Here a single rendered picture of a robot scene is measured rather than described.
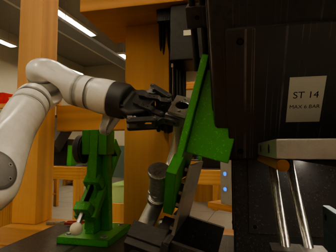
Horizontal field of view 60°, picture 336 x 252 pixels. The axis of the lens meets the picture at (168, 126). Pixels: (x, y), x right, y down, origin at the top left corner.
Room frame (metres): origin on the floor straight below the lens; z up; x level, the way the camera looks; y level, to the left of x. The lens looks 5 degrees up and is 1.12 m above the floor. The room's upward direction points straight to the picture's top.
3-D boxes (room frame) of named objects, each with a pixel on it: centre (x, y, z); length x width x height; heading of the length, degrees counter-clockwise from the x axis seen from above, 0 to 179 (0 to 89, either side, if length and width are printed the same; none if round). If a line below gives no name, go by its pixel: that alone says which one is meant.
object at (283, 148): (0.44, -0.22, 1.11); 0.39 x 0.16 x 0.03; 167
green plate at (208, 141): (0.51, -0.08, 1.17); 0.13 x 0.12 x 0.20; 77
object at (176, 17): (0.78, -0.10, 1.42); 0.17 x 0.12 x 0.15; 77
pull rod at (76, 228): (0.67, 0.20, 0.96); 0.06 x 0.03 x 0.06; 167
